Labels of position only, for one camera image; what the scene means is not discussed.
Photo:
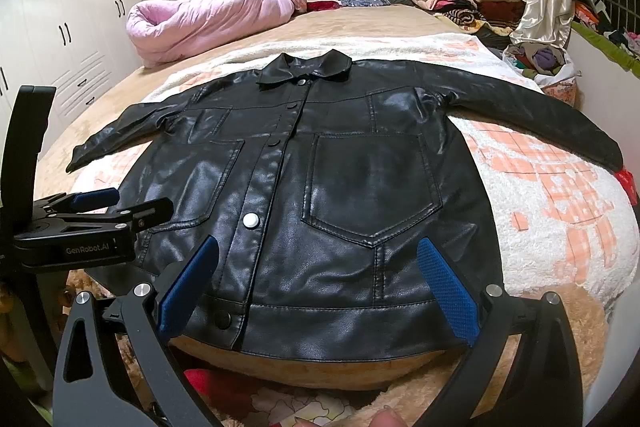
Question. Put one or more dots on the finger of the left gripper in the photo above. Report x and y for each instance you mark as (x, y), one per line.
(79, 202)
(136, 218)

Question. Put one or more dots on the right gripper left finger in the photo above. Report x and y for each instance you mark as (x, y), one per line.
(91, 386)

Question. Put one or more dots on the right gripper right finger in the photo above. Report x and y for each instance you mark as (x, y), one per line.
(544, 384)

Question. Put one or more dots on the black leather jacket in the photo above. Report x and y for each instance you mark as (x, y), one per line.
(320, 206)

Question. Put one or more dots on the clothes beside pink duvet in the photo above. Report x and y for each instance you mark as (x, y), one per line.
(305, 6)

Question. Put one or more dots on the bag of clothes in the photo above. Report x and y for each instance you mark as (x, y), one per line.
(551, 68)

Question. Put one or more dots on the person's right hand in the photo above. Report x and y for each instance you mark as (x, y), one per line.
(386, 417)

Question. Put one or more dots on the tan bed cover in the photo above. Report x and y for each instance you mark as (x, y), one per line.
(250, 56)

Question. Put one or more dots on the white orange patterned blanket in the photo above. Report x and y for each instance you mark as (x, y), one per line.
(560, 219)

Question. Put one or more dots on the pink rolled duvet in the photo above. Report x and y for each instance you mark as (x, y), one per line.
(165, 31)

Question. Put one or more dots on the white wardrobe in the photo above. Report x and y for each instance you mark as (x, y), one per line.
(78, 47)

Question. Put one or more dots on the green ledge cover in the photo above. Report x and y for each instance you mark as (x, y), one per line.
(616, 54)

